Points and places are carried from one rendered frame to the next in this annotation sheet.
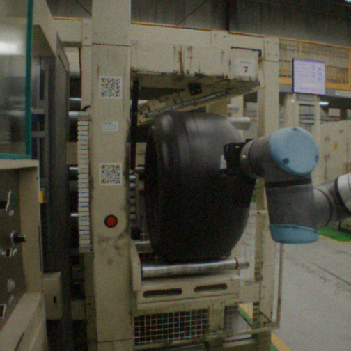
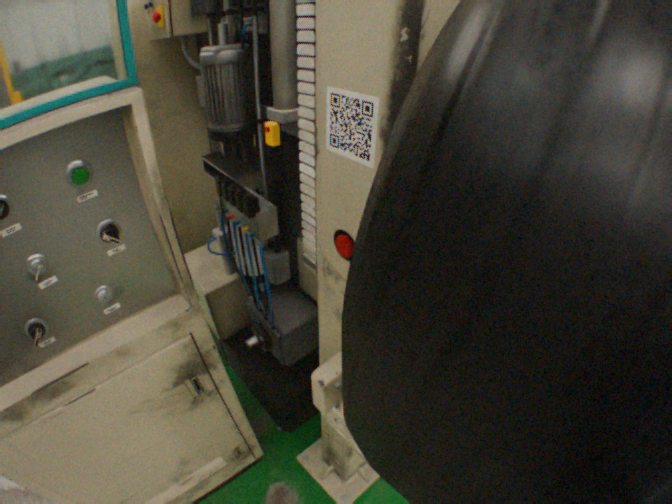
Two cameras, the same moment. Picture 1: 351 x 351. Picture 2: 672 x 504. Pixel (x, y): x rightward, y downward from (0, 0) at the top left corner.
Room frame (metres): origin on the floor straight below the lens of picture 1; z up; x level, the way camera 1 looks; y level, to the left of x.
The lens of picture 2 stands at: (0.82, -0.08, 1.32)
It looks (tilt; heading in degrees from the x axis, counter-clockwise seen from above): 38 degrees down; 59
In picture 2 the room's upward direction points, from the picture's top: 2 degrees clockwise
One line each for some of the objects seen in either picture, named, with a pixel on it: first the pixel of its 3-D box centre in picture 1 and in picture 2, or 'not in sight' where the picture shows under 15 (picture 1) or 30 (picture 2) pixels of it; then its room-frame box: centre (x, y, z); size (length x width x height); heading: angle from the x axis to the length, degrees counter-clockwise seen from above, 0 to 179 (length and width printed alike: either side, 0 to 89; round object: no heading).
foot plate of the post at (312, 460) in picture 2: not in sight; (345, 459); (1.07, 0.23, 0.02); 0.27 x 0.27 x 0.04; 13
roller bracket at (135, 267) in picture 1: (132, 258); (410, 324); (1.10, 0.16, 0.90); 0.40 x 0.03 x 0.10; 13
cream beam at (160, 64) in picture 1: (190, 69); not in sight; (1.46, -0.07, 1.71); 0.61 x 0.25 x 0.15; 103
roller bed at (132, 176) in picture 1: (117, 204); not in sight; (1.47, 0.29, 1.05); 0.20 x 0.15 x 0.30; 103
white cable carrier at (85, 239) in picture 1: (85, 182); (322, 128); (1.02, 0.31, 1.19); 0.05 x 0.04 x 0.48; 13
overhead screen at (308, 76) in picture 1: (308, 76); not in sight; (4.71, -2.12, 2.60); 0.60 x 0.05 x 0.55; 102
